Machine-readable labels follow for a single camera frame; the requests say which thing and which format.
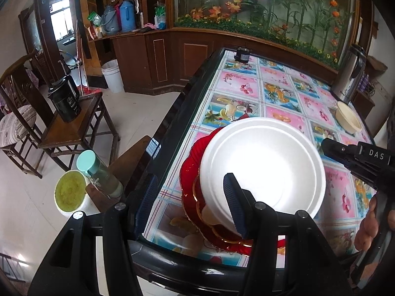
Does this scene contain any wooden cabinet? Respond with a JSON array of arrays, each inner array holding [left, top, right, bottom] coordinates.
[[86, 27, 340, 97]]

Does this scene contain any wooden stool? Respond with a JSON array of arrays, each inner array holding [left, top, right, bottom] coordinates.
[[85, 135, 152, 205]]

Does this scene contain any white cup of green liquid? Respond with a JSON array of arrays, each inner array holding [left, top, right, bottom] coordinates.
[[55, 170, 100, 217]]

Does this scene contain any person's right hand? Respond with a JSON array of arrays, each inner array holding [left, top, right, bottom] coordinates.
[[354, 194, 378, 251]]

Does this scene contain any stainless steel electric kettle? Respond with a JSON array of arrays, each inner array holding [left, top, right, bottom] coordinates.
[[331, 44, 368, 104]]

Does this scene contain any green-capped glass bottle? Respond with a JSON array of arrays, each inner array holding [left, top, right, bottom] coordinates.
[[76, 150, 124, 198]]

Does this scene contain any printed fruit tablecloth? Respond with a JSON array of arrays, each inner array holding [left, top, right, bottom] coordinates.
[[140, 49, 376, 269]]

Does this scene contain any black dining table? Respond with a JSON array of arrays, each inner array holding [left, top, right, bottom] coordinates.
[[125, 47, 377, 296]]

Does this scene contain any green and white packet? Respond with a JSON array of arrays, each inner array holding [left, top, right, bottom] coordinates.
[[154, 3, 167, 30]]

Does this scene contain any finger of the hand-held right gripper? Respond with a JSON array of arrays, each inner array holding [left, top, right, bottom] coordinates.
[[321, 138, 359, 169]]

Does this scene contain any striped seat cushion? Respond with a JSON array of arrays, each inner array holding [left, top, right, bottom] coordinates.
[[0, 104, 38, 148]]

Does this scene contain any white plastic bucket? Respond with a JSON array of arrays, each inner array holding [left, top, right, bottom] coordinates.
[[101, 59, 125, 94]]

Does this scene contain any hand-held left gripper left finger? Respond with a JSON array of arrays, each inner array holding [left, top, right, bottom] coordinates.
[[28, 174, 160, 296]]

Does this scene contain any small black device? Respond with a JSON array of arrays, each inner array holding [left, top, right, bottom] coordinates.
[[234, 46, 251, 64]]

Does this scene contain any blue thermos jug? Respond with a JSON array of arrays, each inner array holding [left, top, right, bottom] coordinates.
[[119, 0, 137, 33]]

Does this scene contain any beige bowl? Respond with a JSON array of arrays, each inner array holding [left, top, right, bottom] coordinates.
[[335, 101, 363, 134], [202, 206, 223, 226]]

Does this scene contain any white foam bowl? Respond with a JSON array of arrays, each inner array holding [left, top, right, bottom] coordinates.
[[199, 117, 325, 222], [213, 160, 327, 235]]

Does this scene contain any large red glass plate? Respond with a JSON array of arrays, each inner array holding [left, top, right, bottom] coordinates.
[[180, 126, 285, 257]]

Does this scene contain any grey thermos jug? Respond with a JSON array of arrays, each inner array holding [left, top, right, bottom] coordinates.
[[102, 5, 121, 36]]

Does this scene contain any small gold-rimmed red plate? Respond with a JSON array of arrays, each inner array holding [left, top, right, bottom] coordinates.
[[193, 175, 248, 245]]

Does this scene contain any green snack packet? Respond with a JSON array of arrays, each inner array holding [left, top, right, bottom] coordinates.
[[88, 11, 103, 28]]

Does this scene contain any black kettle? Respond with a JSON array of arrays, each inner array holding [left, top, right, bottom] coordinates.
[[47, 75, 82, 123]]

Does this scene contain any wooden chair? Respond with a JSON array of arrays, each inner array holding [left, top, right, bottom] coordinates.
[[0, 53, 59, 179]]

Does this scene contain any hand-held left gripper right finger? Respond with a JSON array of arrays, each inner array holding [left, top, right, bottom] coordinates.
[[223, 173, 353, 296]]

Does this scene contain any wooden side table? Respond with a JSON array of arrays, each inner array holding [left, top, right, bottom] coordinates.
[[38, 92, 121, 172]]

